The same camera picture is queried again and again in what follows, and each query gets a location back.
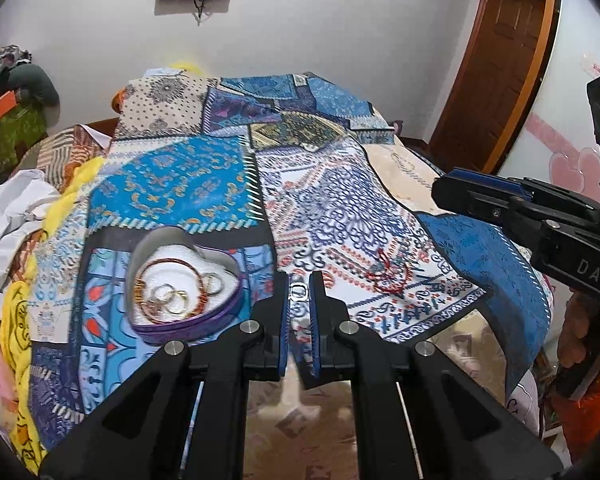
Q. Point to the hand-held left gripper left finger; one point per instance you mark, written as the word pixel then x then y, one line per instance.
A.
pixel 283 340

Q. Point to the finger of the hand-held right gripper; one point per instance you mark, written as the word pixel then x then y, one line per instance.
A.
pixel 485 178
pixel 475 205

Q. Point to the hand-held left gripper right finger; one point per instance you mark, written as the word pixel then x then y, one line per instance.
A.
pixel 314 340

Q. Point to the silver hoop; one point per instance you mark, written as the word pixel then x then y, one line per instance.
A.
pixel 203 282

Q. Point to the purple heart-shaped box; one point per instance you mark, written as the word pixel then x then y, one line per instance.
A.
pixel 180 332

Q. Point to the person's right hand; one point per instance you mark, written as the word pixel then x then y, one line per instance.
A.
pixel 577 332

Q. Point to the wooden door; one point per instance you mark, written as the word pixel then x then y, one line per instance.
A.
pixel 505 60

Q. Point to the patchwork blanket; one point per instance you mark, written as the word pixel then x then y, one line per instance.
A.
pixel 330 200

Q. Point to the yellow cloth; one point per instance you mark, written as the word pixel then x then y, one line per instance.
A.
pixel 20 310

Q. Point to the brown striped cloth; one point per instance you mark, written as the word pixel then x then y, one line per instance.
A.
pixel 75 147

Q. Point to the yellow plush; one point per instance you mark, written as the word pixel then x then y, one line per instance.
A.
pixel 187 66

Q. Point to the orange cloth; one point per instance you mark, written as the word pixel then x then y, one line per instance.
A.
pixel 117 100

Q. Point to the white paper sheet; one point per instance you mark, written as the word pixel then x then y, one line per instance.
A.
pixel 157 72

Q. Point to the white cloth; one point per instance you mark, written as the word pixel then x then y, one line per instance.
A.
pixel 15 210

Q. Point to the green patterned cloth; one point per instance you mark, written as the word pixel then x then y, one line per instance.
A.
pixel 10 145

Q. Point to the pile of clothes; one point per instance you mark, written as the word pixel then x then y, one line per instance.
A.
pixel 25 72

